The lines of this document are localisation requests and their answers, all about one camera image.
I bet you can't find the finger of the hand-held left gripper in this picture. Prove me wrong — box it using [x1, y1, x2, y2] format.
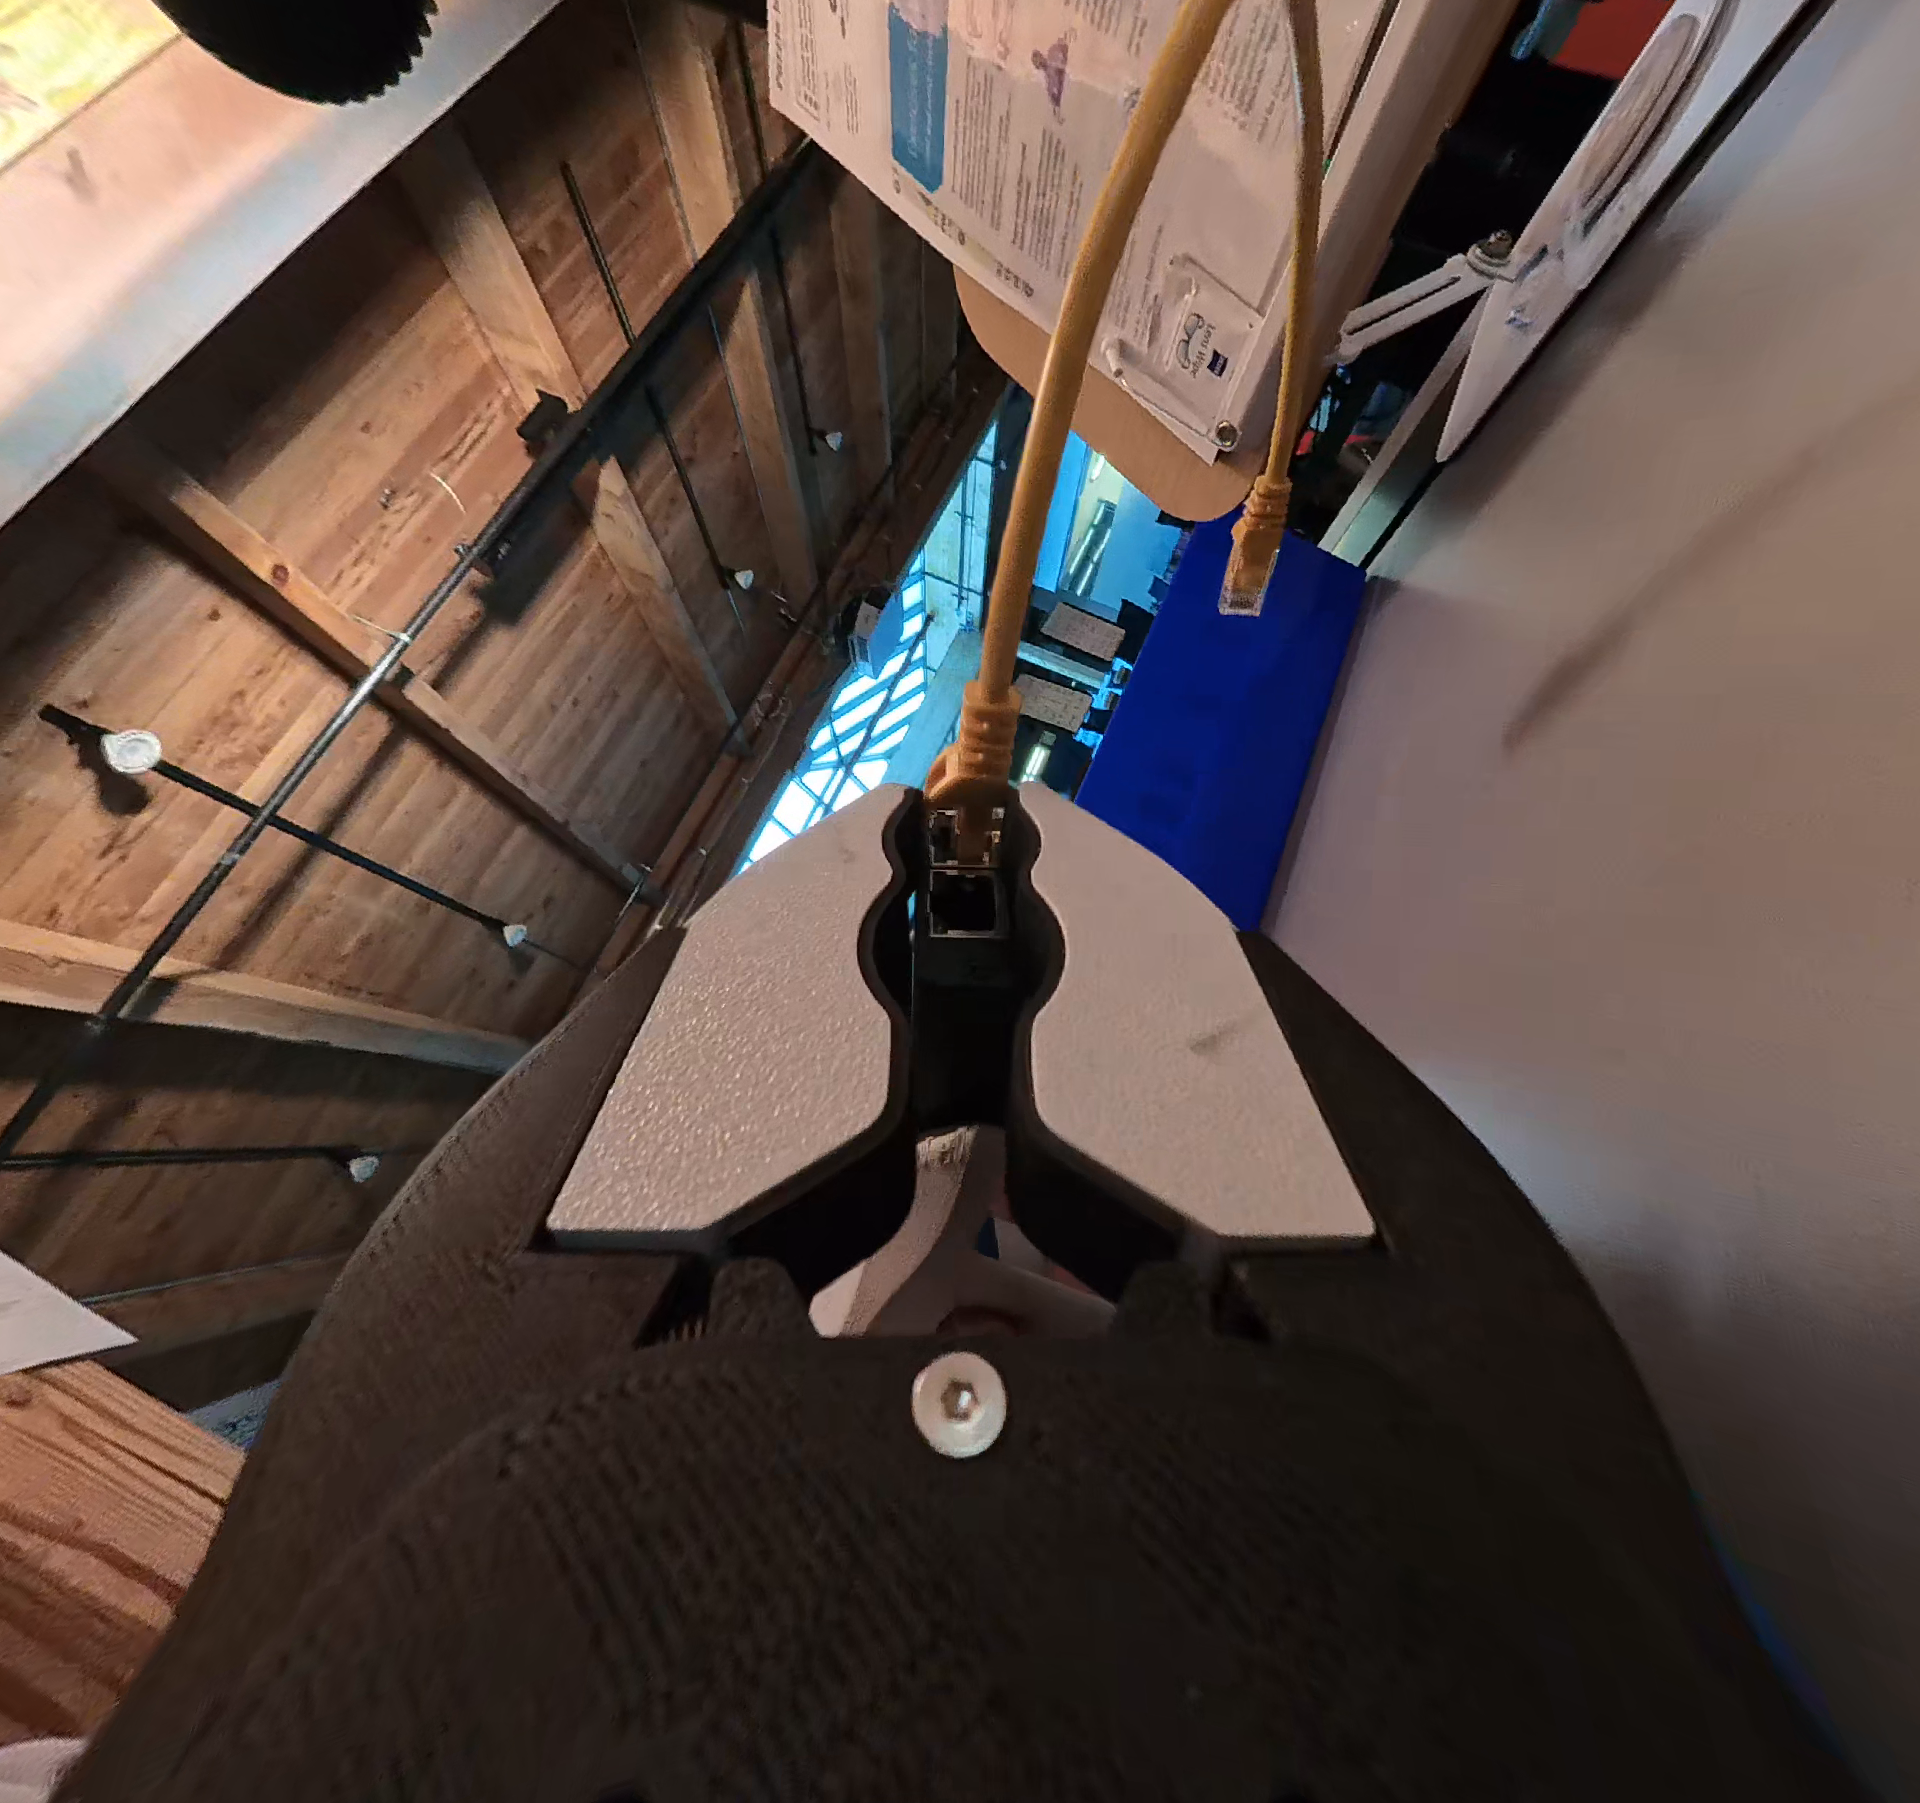
[811, 1127, 1119, 1343]

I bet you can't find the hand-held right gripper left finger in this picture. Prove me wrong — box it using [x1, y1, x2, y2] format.
[545, 783, 918, 1253]

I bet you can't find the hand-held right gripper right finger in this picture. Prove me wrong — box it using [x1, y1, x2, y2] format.
[1001, 786, 1379, 1253]

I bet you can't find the black network switch box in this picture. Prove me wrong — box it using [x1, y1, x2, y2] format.
[909, 803, 1042, 1137]

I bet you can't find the yellow ethernet cable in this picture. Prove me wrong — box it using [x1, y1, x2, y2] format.
[918, 0, 1326, 861]

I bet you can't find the grey desk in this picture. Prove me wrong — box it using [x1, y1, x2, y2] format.
[1258, 0, 1920, 1803]

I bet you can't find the blue plastic bin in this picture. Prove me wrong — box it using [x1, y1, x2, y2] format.
[1079, 521, 1370, 932]

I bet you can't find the white paper sheet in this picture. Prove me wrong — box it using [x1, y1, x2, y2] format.
[0, 1249, 142, 1379]

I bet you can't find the instruction sheet board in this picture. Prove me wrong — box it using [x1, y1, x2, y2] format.
[754, 0, 1570, 535]

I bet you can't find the black ceiling light rail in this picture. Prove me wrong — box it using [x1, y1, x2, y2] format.
[0, 147, 824, 1175]

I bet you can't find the white bracket panel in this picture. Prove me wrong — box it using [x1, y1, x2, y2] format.
[1327, 0, 1906, 462]

